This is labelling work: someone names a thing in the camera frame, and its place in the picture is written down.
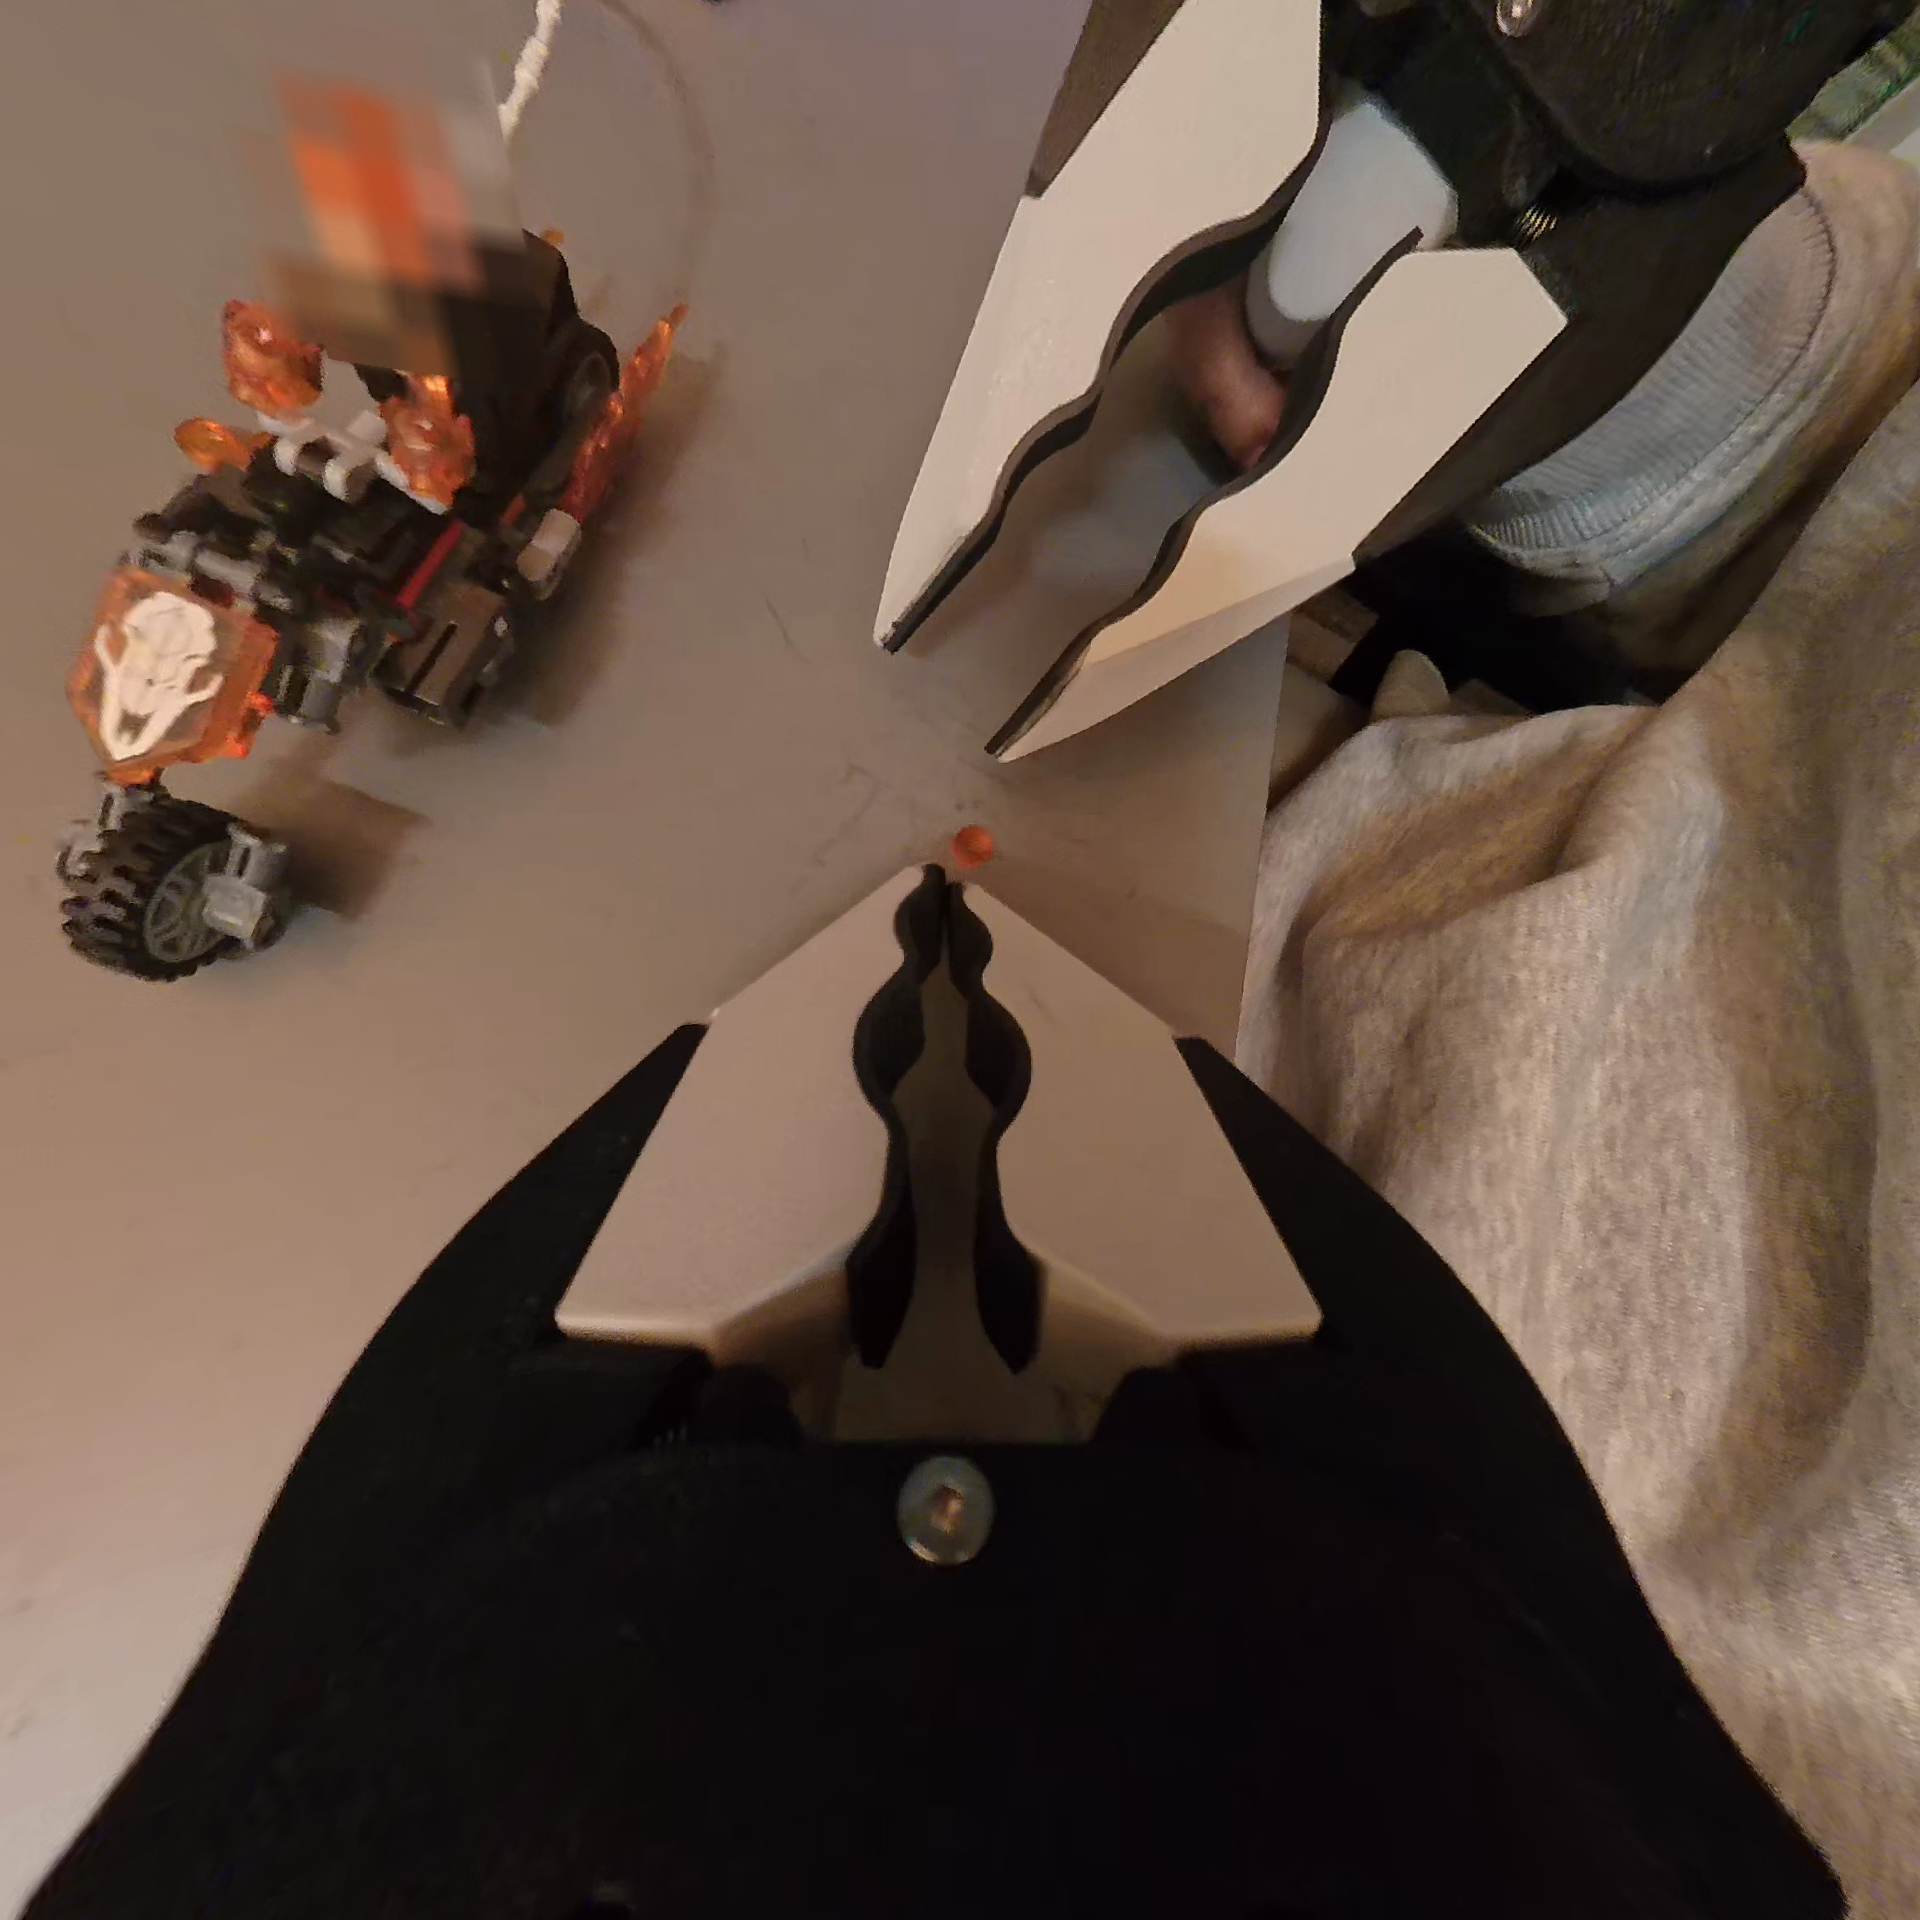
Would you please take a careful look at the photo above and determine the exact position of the black flame-headed lego minifigure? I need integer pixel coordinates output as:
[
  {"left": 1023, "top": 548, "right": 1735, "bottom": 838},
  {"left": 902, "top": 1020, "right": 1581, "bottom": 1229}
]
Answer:
[{"left": 431, "top": 230, "right": 621, "bottom": 457}]

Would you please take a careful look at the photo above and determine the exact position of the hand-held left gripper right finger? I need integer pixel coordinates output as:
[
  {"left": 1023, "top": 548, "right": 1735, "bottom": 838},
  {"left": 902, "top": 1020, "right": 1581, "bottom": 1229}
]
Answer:
[{"left": 947, "top": 877, "right": 1326, "bottom": 1377}]

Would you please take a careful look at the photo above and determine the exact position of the person's right hand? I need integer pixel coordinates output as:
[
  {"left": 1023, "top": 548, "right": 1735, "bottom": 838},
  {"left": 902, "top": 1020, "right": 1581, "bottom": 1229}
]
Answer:
[{"left": 1177, "top": 283, "right": 1297, "bottom": 471}]

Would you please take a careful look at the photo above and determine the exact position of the black red lego motorcycle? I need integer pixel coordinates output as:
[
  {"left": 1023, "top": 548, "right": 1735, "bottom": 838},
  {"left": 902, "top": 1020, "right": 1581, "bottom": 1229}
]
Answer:
[{"left": 58, "top": 223, "right": 695, "bottom": 987}]

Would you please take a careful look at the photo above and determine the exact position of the person's right forearm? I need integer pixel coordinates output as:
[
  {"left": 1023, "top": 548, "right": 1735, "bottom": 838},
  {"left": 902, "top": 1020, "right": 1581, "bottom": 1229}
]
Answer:
[{"left": 1462, "top": 135, "right": 1920, "bottom": 595}]

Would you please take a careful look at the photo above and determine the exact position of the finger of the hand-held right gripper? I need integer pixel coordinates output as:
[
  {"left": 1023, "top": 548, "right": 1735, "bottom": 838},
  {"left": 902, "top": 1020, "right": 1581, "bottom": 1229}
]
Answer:
[
  {"left": 980, "top": 230, "right": 1572, "bottom": 767},
  {"left": 872, "top": 0, "right": 1340, "bottom": 657}
]

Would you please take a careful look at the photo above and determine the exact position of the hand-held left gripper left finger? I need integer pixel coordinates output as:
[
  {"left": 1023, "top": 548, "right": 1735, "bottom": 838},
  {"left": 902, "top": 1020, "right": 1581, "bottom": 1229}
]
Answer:
[{"left": 554, "top": 861, "right": 947, "bottom": 1371}]

